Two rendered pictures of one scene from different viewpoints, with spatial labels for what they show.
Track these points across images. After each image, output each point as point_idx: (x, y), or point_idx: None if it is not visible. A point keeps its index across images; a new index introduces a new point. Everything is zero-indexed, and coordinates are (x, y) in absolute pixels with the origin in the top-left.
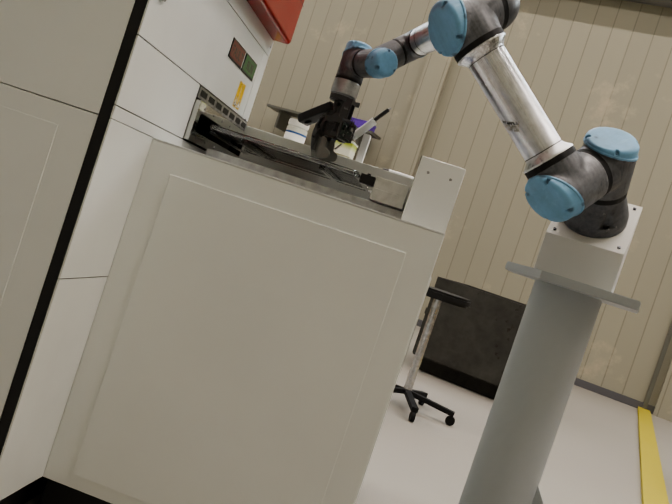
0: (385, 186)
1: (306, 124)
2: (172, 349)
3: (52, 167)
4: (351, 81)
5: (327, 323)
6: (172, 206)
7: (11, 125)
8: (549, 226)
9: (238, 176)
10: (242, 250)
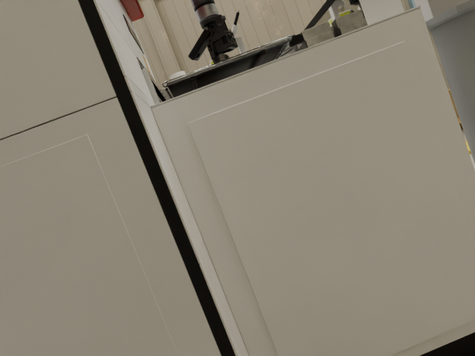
0: (312, 33)
1: (198, 58)
2: (295, 248)
3: (114, 176)
4: (209, 3)
5: (389, 135)
6: (209, 145)
7: (43, 169)
8: None
9: (240, 82)
10: (288, 135)
